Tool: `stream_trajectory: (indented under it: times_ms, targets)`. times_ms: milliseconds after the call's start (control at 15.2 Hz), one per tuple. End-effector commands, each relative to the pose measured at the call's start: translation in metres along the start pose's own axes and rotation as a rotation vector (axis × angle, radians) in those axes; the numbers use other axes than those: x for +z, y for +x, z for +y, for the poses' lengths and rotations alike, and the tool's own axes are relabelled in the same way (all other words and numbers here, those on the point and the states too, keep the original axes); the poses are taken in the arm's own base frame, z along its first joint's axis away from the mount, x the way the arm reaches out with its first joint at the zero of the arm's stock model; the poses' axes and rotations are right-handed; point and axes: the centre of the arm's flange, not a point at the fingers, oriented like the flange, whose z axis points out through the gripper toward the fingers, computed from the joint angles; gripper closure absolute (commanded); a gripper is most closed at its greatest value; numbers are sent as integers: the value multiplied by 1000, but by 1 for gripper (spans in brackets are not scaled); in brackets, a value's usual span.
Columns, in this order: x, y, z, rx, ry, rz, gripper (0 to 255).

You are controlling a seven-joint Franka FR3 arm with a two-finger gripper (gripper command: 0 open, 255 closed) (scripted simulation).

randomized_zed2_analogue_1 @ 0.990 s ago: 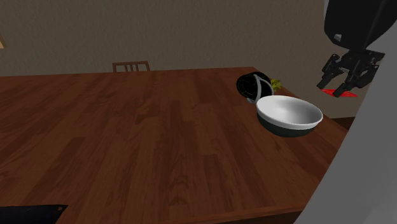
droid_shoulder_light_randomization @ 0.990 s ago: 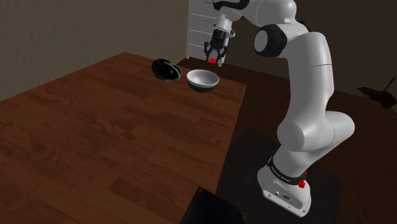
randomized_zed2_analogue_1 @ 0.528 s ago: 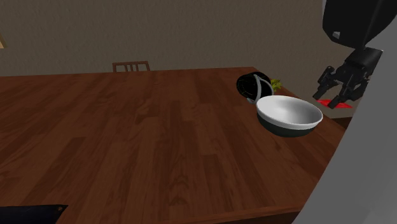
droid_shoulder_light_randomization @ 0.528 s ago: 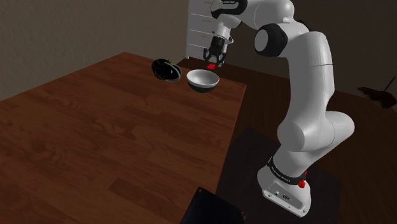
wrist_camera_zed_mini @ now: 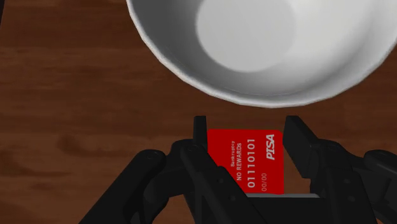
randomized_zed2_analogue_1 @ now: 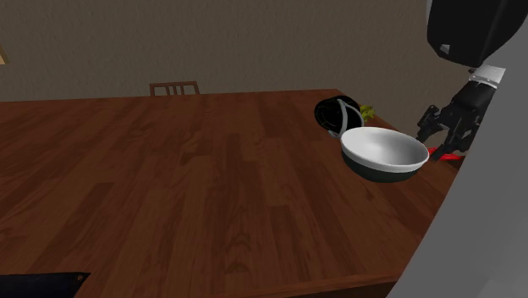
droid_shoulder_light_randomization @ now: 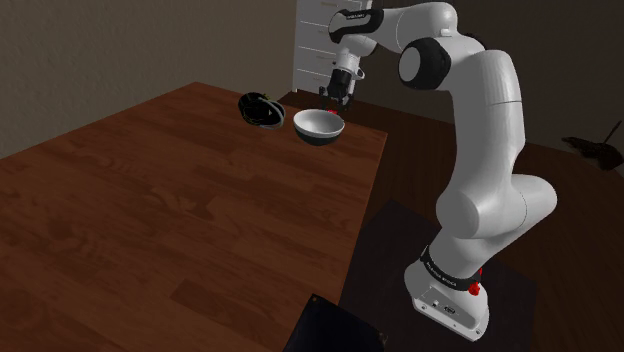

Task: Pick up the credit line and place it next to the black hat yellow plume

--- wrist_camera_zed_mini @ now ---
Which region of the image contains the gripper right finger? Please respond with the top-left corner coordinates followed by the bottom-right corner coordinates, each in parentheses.
top-left (282, 115), bottom-right (397, 224)

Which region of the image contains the red card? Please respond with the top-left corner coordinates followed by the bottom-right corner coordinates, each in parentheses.
top-left (206, 129), bottom-right (285, 195)

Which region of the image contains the white bowl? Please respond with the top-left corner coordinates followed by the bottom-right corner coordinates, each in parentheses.
top-left (125, 0), bottom-right (397, 109)

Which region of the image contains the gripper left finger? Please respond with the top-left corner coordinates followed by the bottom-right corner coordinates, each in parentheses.
top-left (78, 115), bottom-right (267, 224)

